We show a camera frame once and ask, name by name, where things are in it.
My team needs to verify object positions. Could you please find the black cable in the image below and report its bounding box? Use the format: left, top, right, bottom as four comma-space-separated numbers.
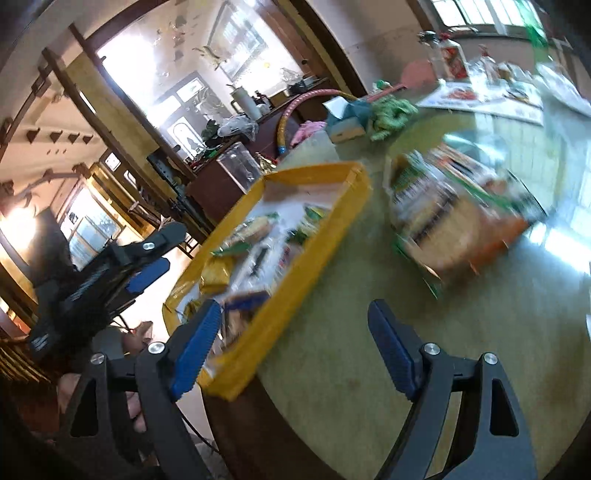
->
178, 406, 220, 455

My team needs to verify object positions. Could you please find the green cloth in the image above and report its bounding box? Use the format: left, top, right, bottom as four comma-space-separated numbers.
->
369, 98, 419, 141

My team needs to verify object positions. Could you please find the small clear bottle red cap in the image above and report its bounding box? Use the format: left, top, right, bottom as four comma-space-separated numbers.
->
475, 44, 499, 84

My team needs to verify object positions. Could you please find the pile of snack packets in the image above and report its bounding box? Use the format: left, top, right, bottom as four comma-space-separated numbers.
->
185, 143, 550, 374

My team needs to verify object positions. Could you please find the white plastic bag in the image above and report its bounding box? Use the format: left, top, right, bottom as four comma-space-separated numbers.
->
538, 62, 591, 116

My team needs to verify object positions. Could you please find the clear plastic bag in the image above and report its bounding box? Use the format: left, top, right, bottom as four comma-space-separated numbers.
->
217, 115, 259, 139

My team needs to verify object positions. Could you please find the green plastic bottle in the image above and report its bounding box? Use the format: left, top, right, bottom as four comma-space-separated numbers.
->
522, 0, 550, 49

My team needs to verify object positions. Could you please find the wooden sideboard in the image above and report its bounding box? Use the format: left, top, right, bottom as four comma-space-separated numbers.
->
148, 76, 333, 232

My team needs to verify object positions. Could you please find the barred window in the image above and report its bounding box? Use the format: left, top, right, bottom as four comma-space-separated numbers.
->
429, 0, 541, 28

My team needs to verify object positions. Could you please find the printed paper sheet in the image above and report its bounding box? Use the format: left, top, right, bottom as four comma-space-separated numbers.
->
418, 78, 546, 125

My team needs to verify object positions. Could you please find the person's left hand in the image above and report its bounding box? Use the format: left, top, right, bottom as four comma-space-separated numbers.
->
121, 320, 155, 357

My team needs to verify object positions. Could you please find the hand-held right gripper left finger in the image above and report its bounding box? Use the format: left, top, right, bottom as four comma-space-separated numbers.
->
58, 299, 222, 480

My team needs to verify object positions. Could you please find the white red liquor bottle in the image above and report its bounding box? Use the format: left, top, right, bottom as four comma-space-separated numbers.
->
436, 32, 469, 84

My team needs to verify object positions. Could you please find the framed wall picture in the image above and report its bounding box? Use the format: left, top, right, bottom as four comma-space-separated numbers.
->
212, 0, 271, 79

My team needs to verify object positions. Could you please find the pink fly swatter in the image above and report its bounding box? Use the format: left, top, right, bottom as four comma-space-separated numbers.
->
365, 60, 439, 104

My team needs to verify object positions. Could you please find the round glass turntable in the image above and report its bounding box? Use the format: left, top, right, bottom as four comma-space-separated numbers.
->
385, 106, 591, 301

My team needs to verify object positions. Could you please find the clear bottle black lid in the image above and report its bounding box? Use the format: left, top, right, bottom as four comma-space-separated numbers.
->
418, 30, 446, 84

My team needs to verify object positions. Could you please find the teal tissue box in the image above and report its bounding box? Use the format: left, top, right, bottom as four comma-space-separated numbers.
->
323, 97, 375, 144

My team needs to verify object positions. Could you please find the pink yellow hoop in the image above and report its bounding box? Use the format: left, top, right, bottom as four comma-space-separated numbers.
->
274, 89, 358, 160

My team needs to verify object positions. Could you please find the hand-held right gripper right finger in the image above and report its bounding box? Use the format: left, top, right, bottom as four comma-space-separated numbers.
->
367, 299, 540, 480

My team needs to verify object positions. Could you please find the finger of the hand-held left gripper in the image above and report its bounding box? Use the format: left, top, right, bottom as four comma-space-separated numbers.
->
108, 222, 188, 268
106, 256, 171, 301

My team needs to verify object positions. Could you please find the yellow snack bag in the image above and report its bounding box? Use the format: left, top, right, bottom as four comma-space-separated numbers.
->
201, 256, 236, 294

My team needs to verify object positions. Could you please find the clear glass cup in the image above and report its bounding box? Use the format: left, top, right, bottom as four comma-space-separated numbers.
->
216, 141, 263, 195

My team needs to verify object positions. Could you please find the yellow tray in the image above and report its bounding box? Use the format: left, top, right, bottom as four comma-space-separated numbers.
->
164, 161, 372, 400

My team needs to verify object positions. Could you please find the white tumbler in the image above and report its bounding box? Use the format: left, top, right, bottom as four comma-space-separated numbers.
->
231, 90, 264, 121

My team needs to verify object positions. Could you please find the pink cloth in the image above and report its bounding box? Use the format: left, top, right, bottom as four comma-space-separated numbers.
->
290, 121, 328, 148

